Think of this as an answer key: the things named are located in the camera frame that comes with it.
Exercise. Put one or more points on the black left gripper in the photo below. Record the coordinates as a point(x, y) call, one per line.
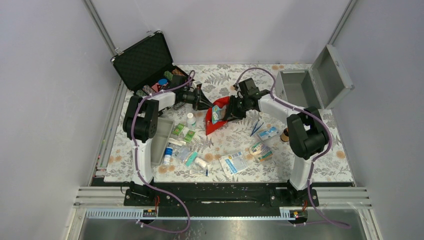
point(200, 102)

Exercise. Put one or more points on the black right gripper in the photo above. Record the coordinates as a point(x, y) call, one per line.
point(233, 114)

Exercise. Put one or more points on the blue cotton swab packet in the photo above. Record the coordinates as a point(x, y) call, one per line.
point(218, 113)

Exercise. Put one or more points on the red first aid pouch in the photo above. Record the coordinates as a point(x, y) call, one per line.
point(209, 127)

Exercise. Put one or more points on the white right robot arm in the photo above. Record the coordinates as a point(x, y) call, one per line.
point(306, 131)

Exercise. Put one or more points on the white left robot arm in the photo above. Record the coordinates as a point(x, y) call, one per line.
point(140, 122)

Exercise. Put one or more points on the white pill bottle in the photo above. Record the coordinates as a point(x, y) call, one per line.
point(191, 121)

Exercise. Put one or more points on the blue tweezers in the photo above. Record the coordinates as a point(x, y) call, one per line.
point(257, 126)

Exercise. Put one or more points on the floral table mat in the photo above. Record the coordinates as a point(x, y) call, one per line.
point(218, 81)

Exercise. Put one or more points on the green sachet upper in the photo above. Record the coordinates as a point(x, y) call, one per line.
point(178, 129)

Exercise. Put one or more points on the green sachet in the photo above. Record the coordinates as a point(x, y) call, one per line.
point(189, 136)
point(178, 129)

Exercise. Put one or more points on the green sachet lower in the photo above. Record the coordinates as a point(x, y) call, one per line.
point(189, 136)

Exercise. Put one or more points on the grey plastic tray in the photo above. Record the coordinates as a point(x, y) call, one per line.
point(160, 140)

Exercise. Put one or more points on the brown orange-capped bottle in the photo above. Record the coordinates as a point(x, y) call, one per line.
point(285, 135)

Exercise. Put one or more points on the black poker chip case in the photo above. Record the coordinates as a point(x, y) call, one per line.
point(144, 64)

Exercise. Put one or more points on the bandage roll packet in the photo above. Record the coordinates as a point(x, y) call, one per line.
point(261, 152)

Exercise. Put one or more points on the teal strip packet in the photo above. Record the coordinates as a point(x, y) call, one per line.
point(191, 158)

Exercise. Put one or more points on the white blue-label bottle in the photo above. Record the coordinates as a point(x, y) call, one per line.
point(167, 156)

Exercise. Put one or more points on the white bandage roll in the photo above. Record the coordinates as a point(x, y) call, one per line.
point(200, 162)

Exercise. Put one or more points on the blue white gauze packet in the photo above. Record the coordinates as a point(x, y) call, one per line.
point(233, 163)

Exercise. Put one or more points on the grey metal box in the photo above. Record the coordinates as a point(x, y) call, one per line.
point(322, 85)

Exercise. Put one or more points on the clear syringe packet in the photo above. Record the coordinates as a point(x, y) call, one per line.
point(199, 172)

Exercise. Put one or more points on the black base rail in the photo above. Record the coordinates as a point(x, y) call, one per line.
point(219, 199)

